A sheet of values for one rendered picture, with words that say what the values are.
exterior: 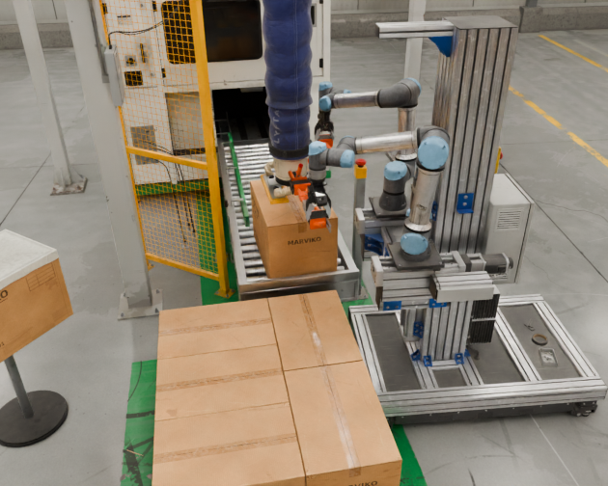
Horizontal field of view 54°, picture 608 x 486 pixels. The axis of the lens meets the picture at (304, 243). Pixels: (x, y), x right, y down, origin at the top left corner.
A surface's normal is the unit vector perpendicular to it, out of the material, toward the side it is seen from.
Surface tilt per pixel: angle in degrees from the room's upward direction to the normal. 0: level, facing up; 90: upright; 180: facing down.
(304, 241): 90
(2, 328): 90
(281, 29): 79
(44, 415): 0
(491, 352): 0
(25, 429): 0
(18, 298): 90
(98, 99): 90
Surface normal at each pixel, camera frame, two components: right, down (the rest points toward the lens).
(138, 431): -0.01, -0.85
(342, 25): 0.09, 0.51
